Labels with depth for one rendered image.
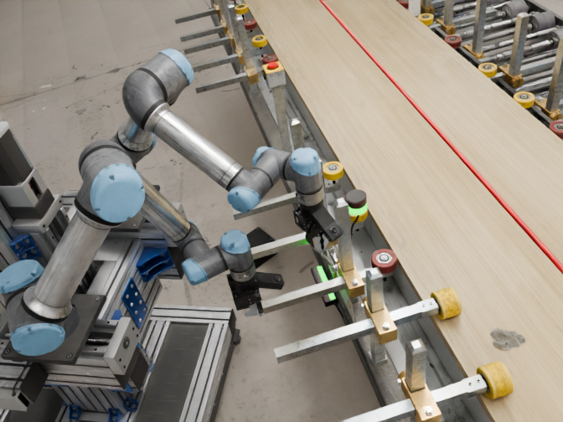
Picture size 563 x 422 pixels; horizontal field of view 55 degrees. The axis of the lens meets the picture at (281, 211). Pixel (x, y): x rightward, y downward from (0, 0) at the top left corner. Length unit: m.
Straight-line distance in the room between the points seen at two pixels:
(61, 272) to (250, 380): 1.44
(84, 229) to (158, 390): 1.29
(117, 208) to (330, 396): 1.55
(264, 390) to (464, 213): 1.23
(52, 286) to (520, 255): 1.32
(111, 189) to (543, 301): 1.19
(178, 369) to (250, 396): 0.35
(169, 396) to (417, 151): 1.41
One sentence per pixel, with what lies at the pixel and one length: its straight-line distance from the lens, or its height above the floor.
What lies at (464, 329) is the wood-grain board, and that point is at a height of 0.90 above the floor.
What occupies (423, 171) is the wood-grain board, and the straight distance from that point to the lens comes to 2.07.
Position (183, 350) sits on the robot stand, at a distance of 2.52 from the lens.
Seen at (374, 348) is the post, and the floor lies 0.79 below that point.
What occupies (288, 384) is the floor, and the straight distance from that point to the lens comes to 2.56.
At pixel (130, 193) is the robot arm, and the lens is 1.22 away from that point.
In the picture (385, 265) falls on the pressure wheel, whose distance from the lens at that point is 1.73.
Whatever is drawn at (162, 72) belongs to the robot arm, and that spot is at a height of 1.56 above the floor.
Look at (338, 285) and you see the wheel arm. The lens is 1.75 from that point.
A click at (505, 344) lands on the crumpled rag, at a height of 0.91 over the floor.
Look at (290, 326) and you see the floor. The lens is 2.73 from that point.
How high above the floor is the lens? 2.21
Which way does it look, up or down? 42 degrees down
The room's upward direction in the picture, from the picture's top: 11 degrees counter-clockwise
